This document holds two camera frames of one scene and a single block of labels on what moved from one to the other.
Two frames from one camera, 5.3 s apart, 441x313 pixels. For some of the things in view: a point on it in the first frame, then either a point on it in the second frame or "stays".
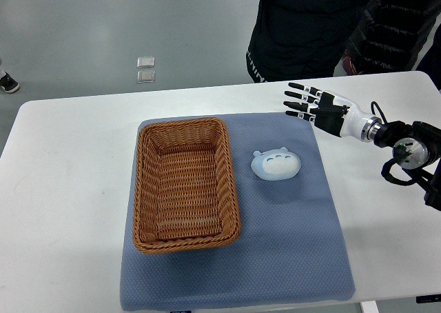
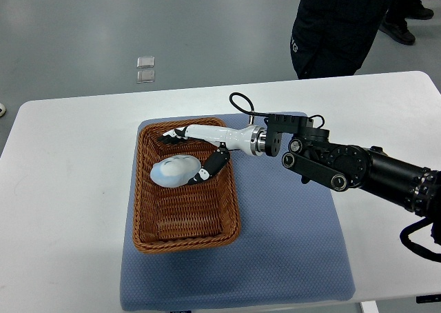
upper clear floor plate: (145, 62) stays
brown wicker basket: (185, 190) stays
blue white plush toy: (275, 165) to (175, 171)
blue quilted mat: (292, 246) stays
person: (301, 29) to (335, 23)
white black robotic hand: (337, 116) to (252, 140)
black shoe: (7, 83) to (3, 109)
